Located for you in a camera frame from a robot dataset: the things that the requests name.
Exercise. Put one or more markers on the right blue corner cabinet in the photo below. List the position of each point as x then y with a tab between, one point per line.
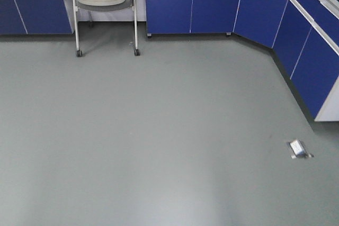
303	34

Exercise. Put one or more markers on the middle blue cabinet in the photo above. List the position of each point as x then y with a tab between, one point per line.
191	16

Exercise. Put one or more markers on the near floor socket box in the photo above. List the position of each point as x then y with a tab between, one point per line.
298	149

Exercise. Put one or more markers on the left blue cabinet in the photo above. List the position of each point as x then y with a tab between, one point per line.
35	17

